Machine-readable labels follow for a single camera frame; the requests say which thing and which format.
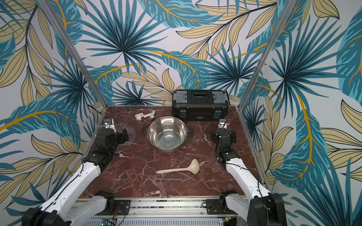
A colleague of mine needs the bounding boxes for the right aluminium frame post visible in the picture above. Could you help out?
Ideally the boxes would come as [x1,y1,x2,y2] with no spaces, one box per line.
[238,1,297,112]

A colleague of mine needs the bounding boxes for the left aluminium frame post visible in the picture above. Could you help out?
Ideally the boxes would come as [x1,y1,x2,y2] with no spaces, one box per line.
[38,0,108,109]

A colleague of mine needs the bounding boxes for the beige plastic ladle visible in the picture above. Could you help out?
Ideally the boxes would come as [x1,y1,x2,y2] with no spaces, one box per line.
[156,159,200,174]

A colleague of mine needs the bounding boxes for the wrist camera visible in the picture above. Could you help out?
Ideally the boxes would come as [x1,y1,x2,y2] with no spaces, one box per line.
[103,119,117,133]
[218,119,227,130]

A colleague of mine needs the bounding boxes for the black plastic toolbox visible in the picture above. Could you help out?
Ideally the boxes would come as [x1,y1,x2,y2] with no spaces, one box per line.
[172,89,230,121]

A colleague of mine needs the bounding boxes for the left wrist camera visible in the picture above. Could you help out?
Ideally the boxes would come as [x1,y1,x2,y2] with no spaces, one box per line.
[103,119,117,133]

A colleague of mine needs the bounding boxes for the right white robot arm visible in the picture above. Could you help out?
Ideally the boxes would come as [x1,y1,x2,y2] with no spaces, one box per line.
[210,126,287,226]

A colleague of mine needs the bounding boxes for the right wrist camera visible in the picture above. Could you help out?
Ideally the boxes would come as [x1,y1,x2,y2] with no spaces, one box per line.
[218,119,227,130]

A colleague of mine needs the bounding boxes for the aluminium frame post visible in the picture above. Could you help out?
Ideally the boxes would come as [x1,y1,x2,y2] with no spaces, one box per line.
[38,0,108,109]
[238,1,297,112]

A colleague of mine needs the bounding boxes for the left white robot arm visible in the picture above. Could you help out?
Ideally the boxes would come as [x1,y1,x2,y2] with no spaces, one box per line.
[21,129,129,226]

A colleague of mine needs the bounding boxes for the glass pot lid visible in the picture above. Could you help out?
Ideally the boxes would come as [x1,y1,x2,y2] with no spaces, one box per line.
[115,123,136,153]

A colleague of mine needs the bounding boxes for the stainless steel pot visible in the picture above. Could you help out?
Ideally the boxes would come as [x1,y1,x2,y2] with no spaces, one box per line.
[141,116,194,153]

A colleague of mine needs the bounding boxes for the white pipe fitting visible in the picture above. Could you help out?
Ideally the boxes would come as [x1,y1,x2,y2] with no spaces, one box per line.
[135,111,155,121]

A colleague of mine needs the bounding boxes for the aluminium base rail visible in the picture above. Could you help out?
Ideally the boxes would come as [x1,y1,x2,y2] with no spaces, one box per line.
[42,196,286,226]

